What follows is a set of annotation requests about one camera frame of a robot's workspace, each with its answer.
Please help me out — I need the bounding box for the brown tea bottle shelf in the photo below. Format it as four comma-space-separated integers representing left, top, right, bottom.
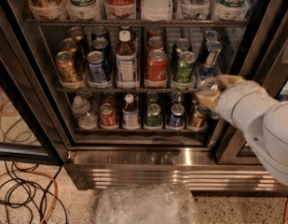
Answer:
122, 93, 140, 130
116, 30, 139, 87

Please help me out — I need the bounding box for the front green soda can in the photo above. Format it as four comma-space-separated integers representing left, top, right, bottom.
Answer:
172, 51, 196, 84

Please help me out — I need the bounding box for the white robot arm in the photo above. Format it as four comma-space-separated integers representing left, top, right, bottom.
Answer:
196, 75, 288, 187

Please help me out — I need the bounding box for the middle red cola can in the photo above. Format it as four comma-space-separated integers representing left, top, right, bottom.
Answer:
146, 37, 165, 51

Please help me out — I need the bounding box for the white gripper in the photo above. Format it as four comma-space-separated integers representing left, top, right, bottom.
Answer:
196, 75, 278, 132

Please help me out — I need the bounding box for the tan drink top shelf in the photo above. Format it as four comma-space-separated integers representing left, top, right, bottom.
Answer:
29, 0, 68, 20

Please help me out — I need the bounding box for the red cola can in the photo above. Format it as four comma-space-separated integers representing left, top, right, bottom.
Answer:
146, 37, 165, 51
146, 27, 164, 38
144, 49, 168, 88

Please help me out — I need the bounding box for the brown tea bottle middle shelf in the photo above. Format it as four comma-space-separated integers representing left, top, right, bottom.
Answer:
116, 30, 139, 87

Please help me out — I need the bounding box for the middle blue redbull can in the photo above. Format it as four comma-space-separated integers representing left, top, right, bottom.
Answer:
199, 41, 223, 78

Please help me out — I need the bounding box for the silver redbull can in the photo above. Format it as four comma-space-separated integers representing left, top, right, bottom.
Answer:
196, 77, 221, 97

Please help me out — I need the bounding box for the glass fridge door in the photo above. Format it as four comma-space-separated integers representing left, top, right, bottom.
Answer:
0, 0, 68, 165

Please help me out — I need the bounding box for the back blue redbull can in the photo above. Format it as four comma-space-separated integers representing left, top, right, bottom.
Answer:
199, 30, 220, 51

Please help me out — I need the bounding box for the gold can bottom shelf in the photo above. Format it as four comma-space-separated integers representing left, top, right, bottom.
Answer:
188, 105, 208, 130

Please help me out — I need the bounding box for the red bottle top shelf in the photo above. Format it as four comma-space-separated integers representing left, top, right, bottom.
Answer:
104, 0, 136, 20

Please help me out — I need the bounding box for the blue can bottom shelf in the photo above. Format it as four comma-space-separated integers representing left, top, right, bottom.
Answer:
166, 104, 185, 129

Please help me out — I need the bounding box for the green soda can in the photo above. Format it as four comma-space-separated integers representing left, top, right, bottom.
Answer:
171, 38, 192, 62
172, 51, 196, 84

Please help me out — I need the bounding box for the brown tea bottle bottom shelf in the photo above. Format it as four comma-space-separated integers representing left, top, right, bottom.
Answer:
122, 93, 140, 130

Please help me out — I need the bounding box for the front blue pepsi can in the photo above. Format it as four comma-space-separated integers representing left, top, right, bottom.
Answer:
87, 50, 110, 83

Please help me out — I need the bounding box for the orange cable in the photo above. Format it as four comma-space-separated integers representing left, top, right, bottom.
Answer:
13, 161, 60, 224

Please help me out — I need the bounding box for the silver can top shelf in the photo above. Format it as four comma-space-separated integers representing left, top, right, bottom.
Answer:
176, 0, 210, 21

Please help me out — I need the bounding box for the front gold soda can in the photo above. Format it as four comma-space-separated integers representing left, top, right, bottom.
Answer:
55, 50, 82, 83

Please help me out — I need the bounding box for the middle blue pepsi can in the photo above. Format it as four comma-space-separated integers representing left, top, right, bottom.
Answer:
91, 38, 111, 57

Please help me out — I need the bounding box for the back red cola can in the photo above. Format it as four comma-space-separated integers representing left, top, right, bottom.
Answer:
146, 27, 164, 38

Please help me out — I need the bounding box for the back blue pepsi can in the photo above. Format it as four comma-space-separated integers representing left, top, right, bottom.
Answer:
91, 26, 110, 40

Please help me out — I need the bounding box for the green can bottom shelf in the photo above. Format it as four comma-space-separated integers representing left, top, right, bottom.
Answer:
144, 104, 162, 128

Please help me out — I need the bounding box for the gold soda can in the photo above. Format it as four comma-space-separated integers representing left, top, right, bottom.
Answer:
61, 37, 85, 65
55, 50, 82, 83
68, 26, 88, 48

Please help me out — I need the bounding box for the back gold soda can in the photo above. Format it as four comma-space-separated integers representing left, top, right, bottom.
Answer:
68, 26, 88, 48

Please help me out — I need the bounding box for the front red cola can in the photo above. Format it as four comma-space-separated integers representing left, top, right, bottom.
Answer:
144, 49, 168, 88

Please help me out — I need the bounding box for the white green can top right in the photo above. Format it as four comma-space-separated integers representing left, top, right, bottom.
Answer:
213, 0, 249, 21

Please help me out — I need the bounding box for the back green soda can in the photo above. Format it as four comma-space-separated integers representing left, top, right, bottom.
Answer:
171, 38, 192, 62

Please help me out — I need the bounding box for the black cable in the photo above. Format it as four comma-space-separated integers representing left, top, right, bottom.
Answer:
0, 160, 70, 224

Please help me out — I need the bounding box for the white green can top shelf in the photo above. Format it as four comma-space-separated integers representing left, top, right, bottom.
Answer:
67, 0, 100, 21

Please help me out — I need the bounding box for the clear water bottle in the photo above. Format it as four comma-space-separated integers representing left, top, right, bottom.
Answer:
72, 96, 97, 130

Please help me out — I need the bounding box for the white bottle top shelf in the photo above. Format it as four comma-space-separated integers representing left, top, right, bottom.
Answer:
141, 0, 172, 21

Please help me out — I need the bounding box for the clear plastic bag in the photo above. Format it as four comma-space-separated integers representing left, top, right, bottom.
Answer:
95, 184, 198, 224

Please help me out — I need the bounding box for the blue redbull can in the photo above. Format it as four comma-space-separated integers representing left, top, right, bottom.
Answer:
199, 30, 220, 51
199, 41, 223, 78

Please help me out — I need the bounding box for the steel fridge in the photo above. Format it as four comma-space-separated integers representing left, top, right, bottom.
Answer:
8, 0, 288, 192

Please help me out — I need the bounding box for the blue pepsi can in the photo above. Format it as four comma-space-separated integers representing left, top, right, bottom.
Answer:
87, 50, 110, 83
91, 38, 111, 57
91, 26, 110, 40

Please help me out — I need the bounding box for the middle gold soda can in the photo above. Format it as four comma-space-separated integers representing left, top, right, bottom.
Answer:
61, 37, 85, 65

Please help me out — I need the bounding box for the red can bottom shelf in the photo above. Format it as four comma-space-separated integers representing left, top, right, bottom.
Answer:
99, 103, 117, 129

